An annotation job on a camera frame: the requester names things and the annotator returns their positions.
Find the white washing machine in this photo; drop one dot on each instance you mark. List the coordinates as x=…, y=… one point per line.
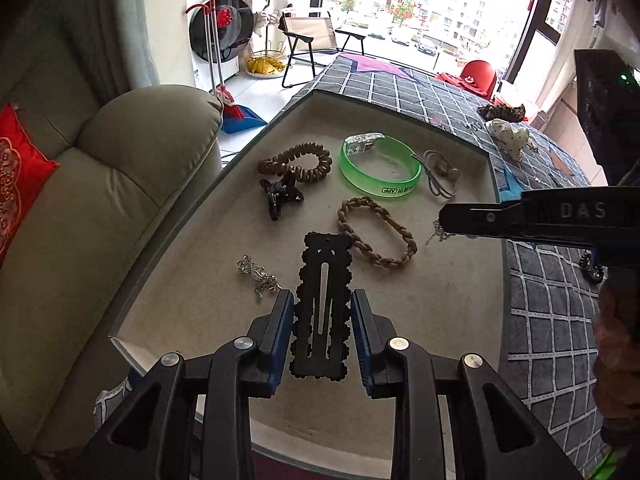
x=232, y=25

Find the long black scalloped hair clip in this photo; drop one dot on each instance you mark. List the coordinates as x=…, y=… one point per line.
x=325, y=260

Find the thin elastic tie with beads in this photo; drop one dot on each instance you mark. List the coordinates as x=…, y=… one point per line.
x=431, y=180

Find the beige folding chair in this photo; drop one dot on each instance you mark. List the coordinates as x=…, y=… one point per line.
x=310, y=30

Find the grey tray with beige lining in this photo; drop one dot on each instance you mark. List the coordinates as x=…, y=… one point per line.
x=200, y=285

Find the person's right hand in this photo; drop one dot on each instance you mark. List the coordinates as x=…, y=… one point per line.
x=617, y=340

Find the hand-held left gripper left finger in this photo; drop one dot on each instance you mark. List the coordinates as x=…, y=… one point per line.
x=280, y=340

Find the blue dustpan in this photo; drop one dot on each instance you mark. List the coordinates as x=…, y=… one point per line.
x=245, y=117

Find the grey curtain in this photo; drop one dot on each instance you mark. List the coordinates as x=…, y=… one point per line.
x=150, y=20

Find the beige leather sofa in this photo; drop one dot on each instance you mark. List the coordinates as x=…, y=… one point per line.
x=100, y=210

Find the black claw hair clip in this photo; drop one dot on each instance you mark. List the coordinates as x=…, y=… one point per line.
x=277, y=197

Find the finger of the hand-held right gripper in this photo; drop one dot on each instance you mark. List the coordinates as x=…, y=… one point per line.
x=485, y=217

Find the red plastic chair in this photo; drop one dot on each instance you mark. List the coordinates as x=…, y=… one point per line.
x=477, y=72

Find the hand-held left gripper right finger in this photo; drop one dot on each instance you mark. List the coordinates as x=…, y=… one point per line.
x=362, y=340

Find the red embroidered cushion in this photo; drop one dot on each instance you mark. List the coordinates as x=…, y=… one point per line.
x=20, y=170

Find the leopard print scrunchie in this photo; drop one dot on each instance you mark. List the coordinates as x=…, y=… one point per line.
x=500, y=111

